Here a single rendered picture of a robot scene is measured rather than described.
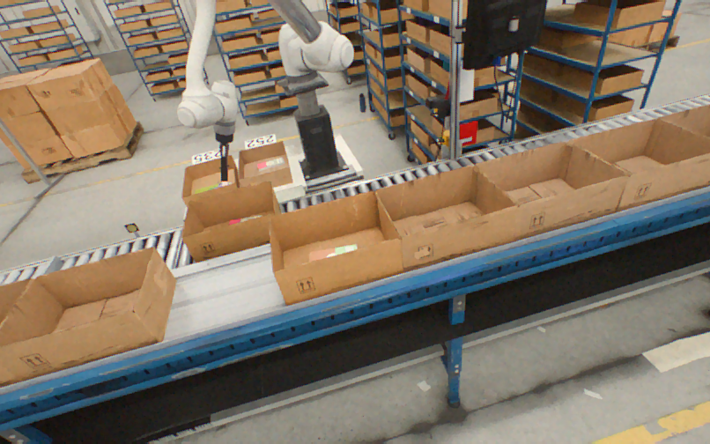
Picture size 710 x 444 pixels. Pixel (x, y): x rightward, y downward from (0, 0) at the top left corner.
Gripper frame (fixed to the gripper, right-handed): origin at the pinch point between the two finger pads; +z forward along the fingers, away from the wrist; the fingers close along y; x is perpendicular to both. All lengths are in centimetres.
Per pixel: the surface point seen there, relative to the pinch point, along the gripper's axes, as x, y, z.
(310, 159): -43, 27, 1
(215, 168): 8, 58, 27
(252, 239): -12.7, -28.2, 15.9
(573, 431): -146, -110, 55
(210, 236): 3.9, -28.5, 14.6
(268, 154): -23, 61, 16
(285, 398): -28, -72, 68
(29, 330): 53, -65, 24
